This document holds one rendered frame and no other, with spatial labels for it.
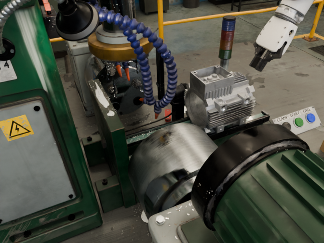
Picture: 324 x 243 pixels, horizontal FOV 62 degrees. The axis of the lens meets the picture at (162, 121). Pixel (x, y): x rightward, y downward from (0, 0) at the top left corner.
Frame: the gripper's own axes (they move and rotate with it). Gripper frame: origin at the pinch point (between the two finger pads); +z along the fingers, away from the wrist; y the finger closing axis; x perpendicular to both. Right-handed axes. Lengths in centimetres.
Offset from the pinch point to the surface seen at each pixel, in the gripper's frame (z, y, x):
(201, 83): 13.6, 2.9, 15.4
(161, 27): 25, 229, -87
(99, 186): 53, -6, 40
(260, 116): 18.2, -0.1, -18.5
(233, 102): 15.0, -2.5, 3.2
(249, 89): 9.5, -0.5, -2.8
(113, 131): 30, -9, 45
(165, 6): 8, 445, -196
